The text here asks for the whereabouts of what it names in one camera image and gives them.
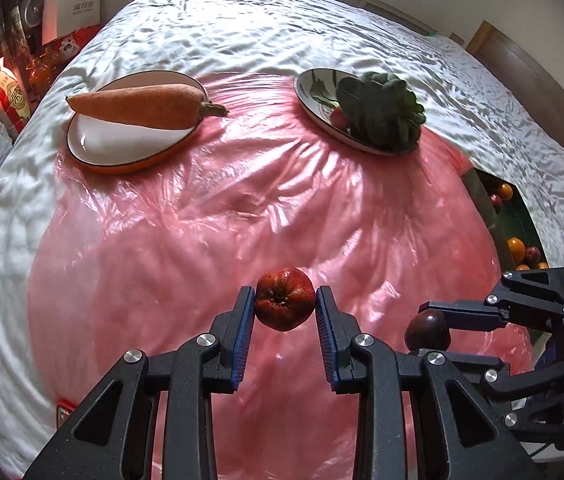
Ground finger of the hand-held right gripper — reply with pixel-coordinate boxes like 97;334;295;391
419;267;564;333
449;352;564;403

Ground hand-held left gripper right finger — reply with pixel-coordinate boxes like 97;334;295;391
316;286;545;480

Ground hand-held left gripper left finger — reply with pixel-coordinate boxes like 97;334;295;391
24;286;255;480

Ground dark plum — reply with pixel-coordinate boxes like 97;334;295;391
404;309;451;353

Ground green tray box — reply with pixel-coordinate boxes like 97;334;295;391
462;167;553;273

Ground pink plastic sheet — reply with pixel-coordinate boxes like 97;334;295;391
26;71;535;480

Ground wooden headboard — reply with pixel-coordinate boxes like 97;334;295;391
464;20;564;161

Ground dark leafy greens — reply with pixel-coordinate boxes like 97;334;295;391
332;71;425;153

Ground orange rimmed plate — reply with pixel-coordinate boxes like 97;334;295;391
66;70;207;176

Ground dark plate with white rim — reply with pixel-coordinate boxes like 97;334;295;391
293;67;423;155

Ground carrot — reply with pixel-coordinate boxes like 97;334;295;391
65;84;230;131

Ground orange glass jar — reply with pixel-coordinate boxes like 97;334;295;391
26;47;62;96

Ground orange rice bag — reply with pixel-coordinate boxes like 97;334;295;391
0;57;32;133

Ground red printed package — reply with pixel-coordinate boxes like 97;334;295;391
59;25;102;58

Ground white paper bag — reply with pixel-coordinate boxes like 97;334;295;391
42;0;103;46

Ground white desk fan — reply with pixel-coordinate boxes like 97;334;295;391
16;0;47;46

